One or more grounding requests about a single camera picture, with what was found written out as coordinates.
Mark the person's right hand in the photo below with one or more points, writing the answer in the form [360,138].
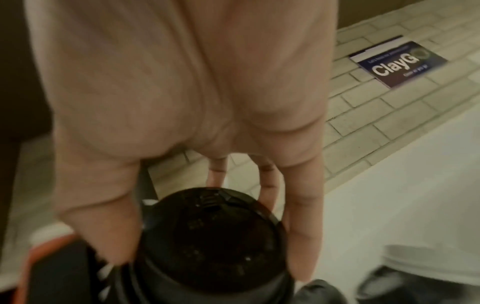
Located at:
[168,74]

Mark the stack of black lids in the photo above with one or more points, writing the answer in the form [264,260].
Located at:
[210,243]

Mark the black cup holder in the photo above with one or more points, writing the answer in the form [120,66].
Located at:
[60,276]

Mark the white lids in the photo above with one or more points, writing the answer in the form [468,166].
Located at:
[431,261]

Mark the stack of red paper cups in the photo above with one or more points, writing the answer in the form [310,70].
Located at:
[26,267]

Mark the blue wall sign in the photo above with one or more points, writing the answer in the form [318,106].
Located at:
[397,63]

